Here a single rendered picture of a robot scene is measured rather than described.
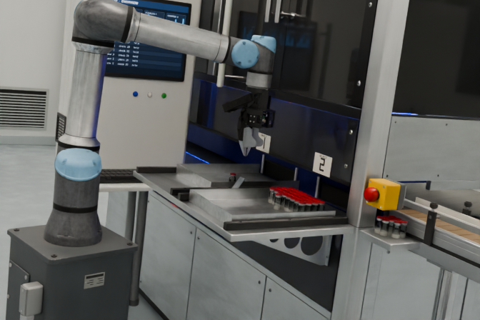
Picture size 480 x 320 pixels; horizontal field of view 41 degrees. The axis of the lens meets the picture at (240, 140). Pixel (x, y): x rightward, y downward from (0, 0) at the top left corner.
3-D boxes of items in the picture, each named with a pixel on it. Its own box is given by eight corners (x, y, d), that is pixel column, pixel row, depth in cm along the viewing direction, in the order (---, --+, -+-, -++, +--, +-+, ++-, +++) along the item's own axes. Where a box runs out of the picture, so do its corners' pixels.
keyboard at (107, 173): (174, 173, 256) (175, 167, 256) (189, 182, 244) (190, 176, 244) (75, 174, 235) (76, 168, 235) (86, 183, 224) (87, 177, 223)
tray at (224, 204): (284, 198, 205) (286, 187, 205) (333, 222, 183) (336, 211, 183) (188, 201, 188) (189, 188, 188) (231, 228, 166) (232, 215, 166)
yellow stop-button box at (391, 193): (383, 202, 180) (388, 178, 179) (402, 210, 174) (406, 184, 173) (363, 203, 176) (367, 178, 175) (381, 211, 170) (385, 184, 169)
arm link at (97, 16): (81, -12, 156) (266, 36, 171) (80, -10, 166) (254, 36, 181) (71, 34, 157) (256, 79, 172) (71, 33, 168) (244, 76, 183)
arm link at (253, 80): (242, 71, 190) (257, 72, 197) (240, 86, 191) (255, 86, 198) (263, 74, 186) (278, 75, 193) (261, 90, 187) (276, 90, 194)
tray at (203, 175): (258, 173, 240) (259, 163, 239) (298, 191, 218) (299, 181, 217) (176, 173, 223) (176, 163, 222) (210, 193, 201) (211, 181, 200)
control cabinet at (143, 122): (167, 161, 280) (186, -22, 268) (186, 172, 264) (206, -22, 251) (51, 161, 254) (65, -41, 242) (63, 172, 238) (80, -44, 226)
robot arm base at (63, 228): (60, 250, 161) (63, 212, 159) (33, 232, 172) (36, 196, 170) (112, 242, 171) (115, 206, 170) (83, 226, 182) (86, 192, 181)
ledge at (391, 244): (394, 233, 187) (395, 226, 186) (427, 248, 176) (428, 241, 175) (358, 236, 179) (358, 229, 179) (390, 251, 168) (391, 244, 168)
